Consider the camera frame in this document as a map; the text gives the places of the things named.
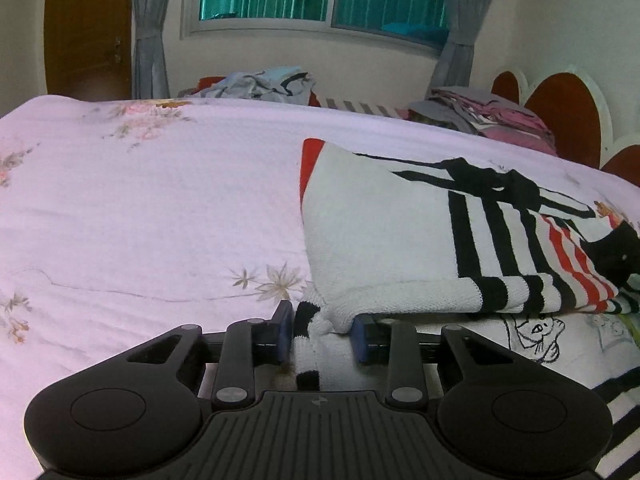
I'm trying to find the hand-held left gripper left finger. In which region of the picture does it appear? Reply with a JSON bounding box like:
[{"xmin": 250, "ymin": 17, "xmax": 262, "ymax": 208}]
[{"xmin": 126, "ymin": 300, "xmax": 295, "ymax": 411}]

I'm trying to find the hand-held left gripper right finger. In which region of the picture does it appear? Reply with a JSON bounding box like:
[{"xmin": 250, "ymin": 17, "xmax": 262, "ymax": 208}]
[{"xmin": 350, "ymin": 312, "xmax": 511, "ymax": 409}]

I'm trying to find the white black red striped sweater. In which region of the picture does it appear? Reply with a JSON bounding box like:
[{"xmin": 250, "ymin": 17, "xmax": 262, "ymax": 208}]
[{"xmin": 292, "ymin": 137, "xmax": 640, "ymax": 392}]

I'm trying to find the pile of blue grey clothes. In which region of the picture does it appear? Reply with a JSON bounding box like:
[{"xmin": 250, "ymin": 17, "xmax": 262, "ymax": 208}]
[{"xmin": 179, "ymin": 66, "xmax": 322, "ymax": 108}]

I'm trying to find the stack of folded pink clothes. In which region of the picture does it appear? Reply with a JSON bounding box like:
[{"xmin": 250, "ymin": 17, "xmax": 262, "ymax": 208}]
[{"xmin": 407, "ymin": 87, "xmax": 559, "ymax": 157}]

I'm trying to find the white cartoon print garment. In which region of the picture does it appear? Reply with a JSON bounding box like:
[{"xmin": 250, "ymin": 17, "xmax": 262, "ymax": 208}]
[{"xmin": 415, "ymin": 305, "xmax": 640, "ymax": 466}]

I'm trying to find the bed with pink floral sheet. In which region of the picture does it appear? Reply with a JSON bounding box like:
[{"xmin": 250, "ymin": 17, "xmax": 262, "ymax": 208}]
[{"xmin": 0, "ymin": 96, "xmax": 640, "ymax": 480}]

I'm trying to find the grey white striped cloth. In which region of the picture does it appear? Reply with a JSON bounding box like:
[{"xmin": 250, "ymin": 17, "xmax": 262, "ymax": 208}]
[{"xmin": 320, "ymin": 96, "xmax": 416, "ymax": 121}]

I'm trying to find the red and white scalloped headboard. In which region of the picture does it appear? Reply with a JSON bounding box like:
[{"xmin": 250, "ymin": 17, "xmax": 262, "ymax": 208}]
[{"xmin": 490, "ymin": 65, "xmax": 640, "ymax": 177}]

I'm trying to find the grey curtain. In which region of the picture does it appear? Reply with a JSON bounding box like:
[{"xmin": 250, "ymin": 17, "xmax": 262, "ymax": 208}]
[
  {"xmin": 429, "ymin": 0, "xmax": 509, "ymax": 95},
  {"xmin": 131, "ymin": 0, "xmax": 174, "ymax": 99}
]

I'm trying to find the brown wooden door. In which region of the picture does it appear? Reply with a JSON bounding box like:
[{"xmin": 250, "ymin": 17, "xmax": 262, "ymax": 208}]
[{"xmin": 44, "ymin": 0, "xmax": 134, "ymax": 102}]

